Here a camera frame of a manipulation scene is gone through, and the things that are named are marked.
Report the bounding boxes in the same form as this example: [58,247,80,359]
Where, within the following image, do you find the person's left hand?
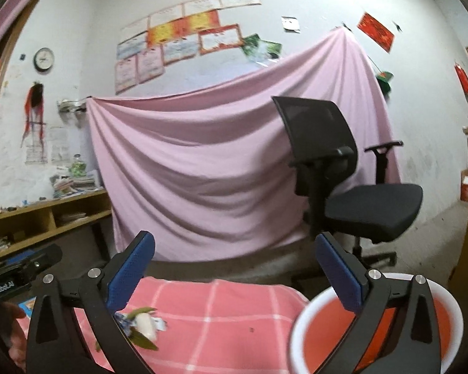
[1,302,29,373]

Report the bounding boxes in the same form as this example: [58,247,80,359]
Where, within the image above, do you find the pink checked tablecloth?
[13,276,310,374]

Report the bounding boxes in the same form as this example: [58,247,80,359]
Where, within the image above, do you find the pink curtain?
[0,0,61,61]

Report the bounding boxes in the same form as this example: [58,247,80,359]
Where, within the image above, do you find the wire wall shelf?
[56,95,88,119]

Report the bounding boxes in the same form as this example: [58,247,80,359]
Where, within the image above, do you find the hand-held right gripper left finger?
[27,231,156,374]

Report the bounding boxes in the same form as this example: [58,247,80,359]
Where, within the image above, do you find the red bucket with white rim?
[290,272,464,374]

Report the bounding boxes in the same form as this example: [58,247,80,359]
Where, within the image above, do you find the group of wall certificates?
[114,0,262,95]

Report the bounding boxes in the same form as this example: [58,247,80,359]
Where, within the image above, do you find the wooden shelf desk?
[0,189,112,266]

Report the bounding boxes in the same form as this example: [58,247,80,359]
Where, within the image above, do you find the white wall paper sheet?
[49,127,69,164]

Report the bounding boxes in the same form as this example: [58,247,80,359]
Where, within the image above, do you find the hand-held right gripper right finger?
[315,232,442,374]

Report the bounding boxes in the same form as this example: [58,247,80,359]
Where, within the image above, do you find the wooden window frame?
[0,0,43,176]

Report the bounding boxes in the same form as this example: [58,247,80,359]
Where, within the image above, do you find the wall calendar sheet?
[25,132,47,164]

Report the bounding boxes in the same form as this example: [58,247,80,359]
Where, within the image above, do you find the black office chair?
[271,95,424,293]

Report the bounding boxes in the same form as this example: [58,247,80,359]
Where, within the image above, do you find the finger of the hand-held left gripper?
[19,243,63,278]

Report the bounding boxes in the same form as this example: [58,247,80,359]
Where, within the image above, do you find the round wall clock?
[33,47,55,72]

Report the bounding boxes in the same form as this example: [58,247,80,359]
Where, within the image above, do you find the green cap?
[375,71,394,94]

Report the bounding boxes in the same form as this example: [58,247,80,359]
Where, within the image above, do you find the green filled glass jar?
[69,154,87,178]

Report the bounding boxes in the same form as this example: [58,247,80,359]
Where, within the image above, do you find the red diamond wall paper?
[357,12,396,53]

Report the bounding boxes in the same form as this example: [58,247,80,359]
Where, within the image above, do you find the red black hanging decoration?
[21,82,47,146]

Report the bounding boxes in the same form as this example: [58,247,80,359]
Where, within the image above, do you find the pink hanging sheet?
[85,27,402,261]

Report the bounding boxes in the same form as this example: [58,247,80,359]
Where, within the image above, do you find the stack of books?
[52,169,102,199]

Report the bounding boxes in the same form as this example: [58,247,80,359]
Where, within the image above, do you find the red hanging ornament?
[454,63,468,96]

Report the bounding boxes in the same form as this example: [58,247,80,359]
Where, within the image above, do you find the green photo prints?
[242,33,283,63]

